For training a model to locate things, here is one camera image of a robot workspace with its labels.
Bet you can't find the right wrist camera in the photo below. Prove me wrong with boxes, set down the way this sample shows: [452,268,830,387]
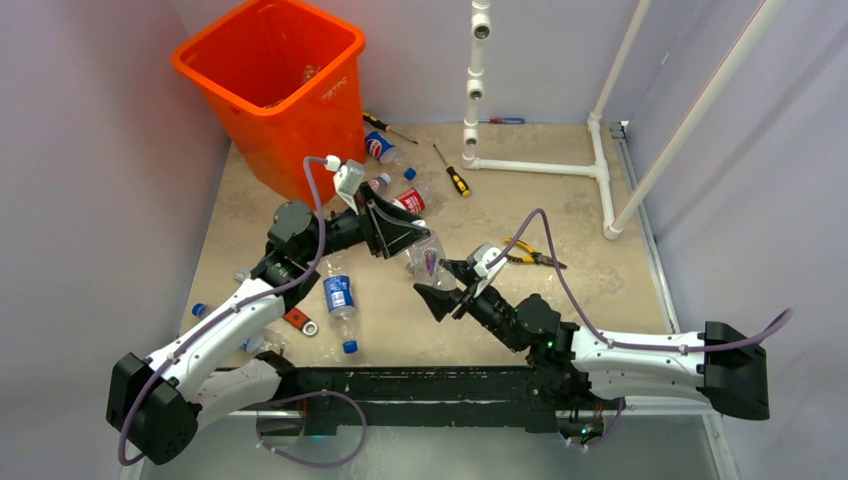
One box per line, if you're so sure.
[467,243,508,298]

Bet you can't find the black yellow short screwdriver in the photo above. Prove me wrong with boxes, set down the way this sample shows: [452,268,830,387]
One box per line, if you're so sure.
[432,143,471,198]

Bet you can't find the blue label bottle standing cap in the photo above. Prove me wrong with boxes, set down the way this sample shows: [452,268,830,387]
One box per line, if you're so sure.
[322,254,359,355]

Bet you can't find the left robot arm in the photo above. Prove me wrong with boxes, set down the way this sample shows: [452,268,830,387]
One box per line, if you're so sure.
[106,184,431,467]

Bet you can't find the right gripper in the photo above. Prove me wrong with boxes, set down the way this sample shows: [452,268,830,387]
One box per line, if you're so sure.
[415,259,524,354]

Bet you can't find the Pepsi bottle near bin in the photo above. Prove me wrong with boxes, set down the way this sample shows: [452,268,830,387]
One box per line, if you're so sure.
[364,131,402,165]

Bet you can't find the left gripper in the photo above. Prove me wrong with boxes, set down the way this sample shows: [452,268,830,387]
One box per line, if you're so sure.
[301,182,429,263]

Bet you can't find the yellow black pliers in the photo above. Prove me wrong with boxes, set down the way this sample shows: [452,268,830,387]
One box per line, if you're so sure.
[506,240,567,269]

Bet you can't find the purple label front bottle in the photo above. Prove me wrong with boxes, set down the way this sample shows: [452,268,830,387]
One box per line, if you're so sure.
[406,231,456,291]

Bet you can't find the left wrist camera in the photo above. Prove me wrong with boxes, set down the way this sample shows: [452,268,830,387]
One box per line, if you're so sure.
[325,155,365,212]

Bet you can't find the red label Nongfu bottle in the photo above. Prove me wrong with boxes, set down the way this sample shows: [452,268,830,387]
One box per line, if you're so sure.
[391,188,429,214]

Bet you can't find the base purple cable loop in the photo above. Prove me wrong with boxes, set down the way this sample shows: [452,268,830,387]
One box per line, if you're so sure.
[254,390,368,470]

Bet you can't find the aluminium frame rail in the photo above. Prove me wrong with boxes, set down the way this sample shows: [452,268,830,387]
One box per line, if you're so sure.
[609,122,680,333]

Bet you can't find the red blue small screwdriver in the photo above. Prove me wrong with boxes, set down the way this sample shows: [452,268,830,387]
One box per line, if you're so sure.
[483,117,526,125]

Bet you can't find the red adjustable wrench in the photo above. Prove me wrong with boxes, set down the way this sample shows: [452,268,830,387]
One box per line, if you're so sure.
[233,269,319,337]

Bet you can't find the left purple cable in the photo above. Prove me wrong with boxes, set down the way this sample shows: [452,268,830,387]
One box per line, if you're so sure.
[117,156,333,466]

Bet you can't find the white PVC pipe frame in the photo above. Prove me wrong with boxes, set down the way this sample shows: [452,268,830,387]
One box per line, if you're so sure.
[457,0,790,241]

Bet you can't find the orange plastic bin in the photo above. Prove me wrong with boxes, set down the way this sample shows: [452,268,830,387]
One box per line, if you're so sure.
[171,1,366,202]

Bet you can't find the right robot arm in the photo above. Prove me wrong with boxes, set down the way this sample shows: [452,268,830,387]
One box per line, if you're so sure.
[413,260,771,421]

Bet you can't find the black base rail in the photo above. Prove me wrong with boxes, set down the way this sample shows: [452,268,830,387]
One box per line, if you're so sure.
[257,351,625,436]

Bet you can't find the black yellow long screwdriver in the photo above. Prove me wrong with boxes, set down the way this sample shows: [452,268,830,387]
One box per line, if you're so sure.
[362,111,419,145]

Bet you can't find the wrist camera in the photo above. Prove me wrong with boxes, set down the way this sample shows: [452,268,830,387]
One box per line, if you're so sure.
[467,243,508,298]
[325,155,365,212]

